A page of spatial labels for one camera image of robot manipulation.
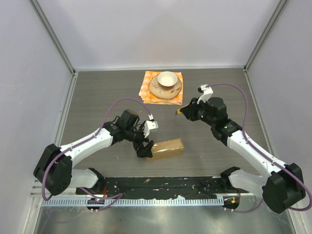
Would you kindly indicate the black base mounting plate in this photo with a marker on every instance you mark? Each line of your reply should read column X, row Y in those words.
column 192, row 187

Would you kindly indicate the slotted grey cable duct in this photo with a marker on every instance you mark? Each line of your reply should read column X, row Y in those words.
column 93, row 202

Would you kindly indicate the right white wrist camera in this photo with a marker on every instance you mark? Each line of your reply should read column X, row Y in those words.
column 206, row 92

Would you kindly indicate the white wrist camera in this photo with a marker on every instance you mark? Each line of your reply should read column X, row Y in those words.
column 206, row 92
column 149, row 126

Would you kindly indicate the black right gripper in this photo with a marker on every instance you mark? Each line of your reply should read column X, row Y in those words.
column 189, row 111

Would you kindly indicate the white ceramic tea cup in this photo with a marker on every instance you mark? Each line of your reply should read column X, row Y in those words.
column 167, row 79

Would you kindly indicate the orange checkered cloth napkin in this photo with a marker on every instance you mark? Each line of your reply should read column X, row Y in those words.
column 149, row 98

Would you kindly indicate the beige floral saucer plate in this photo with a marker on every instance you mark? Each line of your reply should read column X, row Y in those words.
column 164, row 92

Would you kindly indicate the brown cardboard express box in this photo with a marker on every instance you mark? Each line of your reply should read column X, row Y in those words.
column 166, row 149

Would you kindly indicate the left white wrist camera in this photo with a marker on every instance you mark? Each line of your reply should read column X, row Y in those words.
column 149, row 126

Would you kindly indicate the yellow utility knife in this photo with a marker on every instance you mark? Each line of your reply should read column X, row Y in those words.
column 178, row 112

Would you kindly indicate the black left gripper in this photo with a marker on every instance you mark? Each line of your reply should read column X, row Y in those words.
column 144, row 151

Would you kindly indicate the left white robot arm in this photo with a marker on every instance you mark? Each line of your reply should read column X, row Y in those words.
column 56, row 167

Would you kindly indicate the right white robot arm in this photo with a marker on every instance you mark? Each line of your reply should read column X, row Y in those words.
column 280, row 185

